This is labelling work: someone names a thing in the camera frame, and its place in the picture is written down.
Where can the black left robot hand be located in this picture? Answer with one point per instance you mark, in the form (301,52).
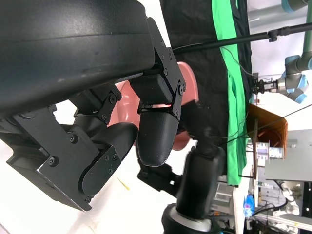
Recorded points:
(73,48)

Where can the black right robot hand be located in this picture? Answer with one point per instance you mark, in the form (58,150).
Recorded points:
(207,134)

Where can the pink plastic bowl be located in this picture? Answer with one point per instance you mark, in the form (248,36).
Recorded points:
(189,80)
(125,104)

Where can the grey blue-jointed robot arm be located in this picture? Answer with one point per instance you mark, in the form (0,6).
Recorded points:
(296,80)

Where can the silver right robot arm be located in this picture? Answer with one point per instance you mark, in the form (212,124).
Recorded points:
(185,223)

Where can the green cloth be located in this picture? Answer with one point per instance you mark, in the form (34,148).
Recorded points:
(235,109)

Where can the orange brown board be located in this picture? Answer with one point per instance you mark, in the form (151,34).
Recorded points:
(263,114)

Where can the black backdrop cloth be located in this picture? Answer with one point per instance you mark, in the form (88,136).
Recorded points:
(207,73)

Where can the grey metal cabinet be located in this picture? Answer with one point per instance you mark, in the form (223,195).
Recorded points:
(292,165)

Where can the black boom pole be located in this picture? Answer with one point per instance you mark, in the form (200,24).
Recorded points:
(243,37)

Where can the white humanoid robot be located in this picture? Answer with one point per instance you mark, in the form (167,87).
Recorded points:
(291,200)

